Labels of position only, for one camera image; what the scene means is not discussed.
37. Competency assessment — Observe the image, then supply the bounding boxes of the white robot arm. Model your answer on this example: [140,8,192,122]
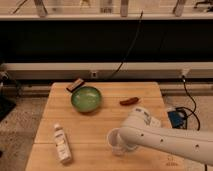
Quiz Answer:
[118,107,213,166]

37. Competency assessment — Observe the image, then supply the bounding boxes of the green ceramic bowl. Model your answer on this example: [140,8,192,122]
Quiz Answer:
[71,86,102,113]

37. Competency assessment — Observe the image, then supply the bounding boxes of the brown sausage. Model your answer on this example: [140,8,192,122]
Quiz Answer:
[119,97,139,106]

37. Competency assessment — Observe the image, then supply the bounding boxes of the blue power adapter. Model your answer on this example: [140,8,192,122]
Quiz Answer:
[168,111,185,129]

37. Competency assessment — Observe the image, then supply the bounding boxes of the white lotion bottle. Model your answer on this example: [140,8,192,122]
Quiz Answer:
[54,124,72,164]

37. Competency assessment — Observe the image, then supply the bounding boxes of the brown chocolate bar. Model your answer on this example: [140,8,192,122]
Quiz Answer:
[66,78,84,92]

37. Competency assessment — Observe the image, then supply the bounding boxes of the black floor cable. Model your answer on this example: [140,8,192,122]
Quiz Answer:
[175,75,209,171]

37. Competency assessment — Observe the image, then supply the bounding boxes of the black hanging cable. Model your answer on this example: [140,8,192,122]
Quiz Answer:
[105,10,145,80]

